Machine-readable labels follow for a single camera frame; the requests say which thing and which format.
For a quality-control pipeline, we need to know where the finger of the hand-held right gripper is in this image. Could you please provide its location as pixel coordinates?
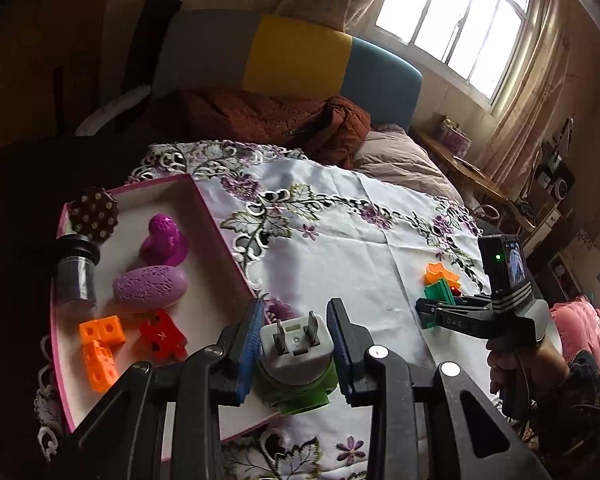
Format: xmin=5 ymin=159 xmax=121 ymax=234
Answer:
xmin=415 ymin=295 xmax=492 ymax=313
xmin=420 ymin=307 xmax=491 ymax=343

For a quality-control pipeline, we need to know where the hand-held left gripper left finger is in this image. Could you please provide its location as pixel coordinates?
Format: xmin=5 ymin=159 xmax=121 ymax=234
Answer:
xmin=45 ymin=297 xmax=266 ymax=480

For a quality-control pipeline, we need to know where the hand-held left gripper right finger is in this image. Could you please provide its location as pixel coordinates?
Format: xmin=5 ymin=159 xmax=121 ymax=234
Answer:
xmin=326 ymin=297 xmax=551 ymax=480

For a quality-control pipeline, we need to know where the teal flanged plastic piece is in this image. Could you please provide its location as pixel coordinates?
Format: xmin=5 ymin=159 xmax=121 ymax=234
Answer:
xmin=422 ymin=280 xmax=463 ymax=331

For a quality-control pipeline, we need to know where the orange plastic box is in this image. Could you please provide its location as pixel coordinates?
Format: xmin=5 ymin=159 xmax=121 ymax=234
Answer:
xmin=425 ymin=261 xmax=456 ymax=288

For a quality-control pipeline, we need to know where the green white plug adapter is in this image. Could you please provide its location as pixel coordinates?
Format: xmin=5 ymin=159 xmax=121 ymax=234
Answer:
xmin=257 ymin=310 xmax=338 ymax=416

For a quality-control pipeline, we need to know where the red puzzle piece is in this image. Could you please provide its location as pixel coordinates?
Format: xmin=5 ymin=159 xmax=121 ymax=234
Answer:
xmin=139 ymin=309 xmax=188 ymax=363

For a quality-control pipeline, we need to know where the purple oval case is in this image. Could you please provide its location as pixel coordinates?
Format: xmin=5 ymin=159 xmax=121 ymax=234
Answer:
xmin=112 ymin=265 xmax=190 ymax=313

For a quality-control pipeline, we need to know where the purple duck shaped piece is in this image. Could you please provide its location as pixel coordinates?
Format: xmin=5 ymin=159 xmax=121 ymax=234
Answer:
xmin=140 ymin=213 xmax=190 ymax=267

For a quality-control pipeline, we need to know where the orange cube block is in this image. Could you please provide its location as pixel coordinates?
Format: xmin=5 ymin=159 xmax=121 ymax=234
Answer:
xmin=78 ymin=317 xmax=125 ymax=393

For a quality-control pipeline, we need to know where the pink shallow box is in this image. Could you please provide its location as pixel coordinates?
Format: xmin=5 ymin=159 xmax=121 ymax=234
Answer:
xmin=50 ymin=174 xmax=281 ymax=461

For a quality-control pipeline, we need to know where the brown polka dot piece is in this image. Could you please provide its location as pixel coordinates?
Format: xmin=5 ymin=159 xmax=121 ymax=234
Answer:
xmin=69 ymin=186 xmax=118 ymax=242

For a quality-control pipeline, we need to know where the person's right forearm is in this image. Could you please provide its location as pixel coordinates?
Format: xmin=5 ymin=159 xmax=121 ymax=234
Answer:
xmin=522 ymin=345 xmax=600 ymax=466

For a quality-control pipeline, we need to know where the person's right hand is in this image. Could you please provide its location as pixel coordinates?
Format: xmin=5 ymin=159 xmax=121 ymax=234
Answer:
xmin=486 ymin=344 xmax=521 ymax=402

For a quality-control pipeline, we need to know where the cluttered shelf unit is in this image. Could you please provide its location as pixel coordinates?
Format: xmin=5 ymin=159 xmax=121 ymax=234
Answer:
xmin=520 ymin=115 xmax=600 ymax=286

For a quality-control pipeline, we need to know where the pink blanket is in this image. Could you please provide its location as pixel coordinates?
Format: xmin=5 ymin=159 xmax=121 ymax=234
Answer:
xmin=550 ymin=296 xmax=600 ymax=376

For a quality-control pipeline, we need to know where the white floral embroidered tablecloth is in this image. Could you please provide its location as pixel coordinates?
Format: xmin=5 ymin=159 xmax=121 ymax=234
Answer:
xmin=32 ymin=140 xmax=506 ymax=480

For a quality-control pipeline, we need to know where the black silver radio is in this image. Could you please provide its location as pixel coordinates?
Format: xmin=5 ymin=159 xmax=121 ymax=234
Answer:
xmin=532 ymin=140 xmax=576 ymax=201

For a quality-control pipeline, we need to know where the wooden desk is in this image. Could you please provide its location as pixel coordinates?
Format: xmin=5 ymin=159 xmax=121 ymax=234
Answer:
xmin=412 ymin=127 xmax=511 ymax=206

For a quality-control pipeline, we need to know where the beige duvet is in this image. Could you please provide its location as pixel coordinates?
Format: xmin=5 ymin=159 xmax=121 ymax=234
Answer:
xmin=355 ymin=122 xmax=473 ymax=211

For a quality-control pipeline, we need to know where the purple box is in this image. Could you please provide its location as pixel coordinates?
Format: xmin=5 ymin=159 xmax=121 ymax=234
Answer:
xmin=432 ymin=115 xmax=471 ymax=157

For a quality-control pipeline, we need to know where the black capped clear jar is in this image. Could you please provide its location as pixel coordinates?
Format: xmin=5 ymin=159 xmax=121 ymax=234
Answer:
xmin=55 ymin=234 xmax=101 ymax=313

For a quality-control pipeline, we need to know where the rust brown quilt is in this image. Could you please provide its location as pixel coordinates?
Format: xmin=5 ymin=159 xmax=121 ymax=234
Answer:
xmin=177 ymin=89 xmax=372 ymax=170

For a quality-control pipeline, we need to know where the window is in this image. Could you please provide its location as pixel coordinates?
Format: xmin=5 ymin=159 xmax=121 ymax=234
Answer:
xmin=375 ymin=0 xmax=538 ymax=106

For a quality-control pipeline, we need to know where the grey yellow blue headboard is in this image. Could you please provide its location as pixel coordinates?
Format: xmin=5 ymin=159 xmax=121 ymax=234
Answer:
xmin=152 ymin=7 xmax=423 ymax=131

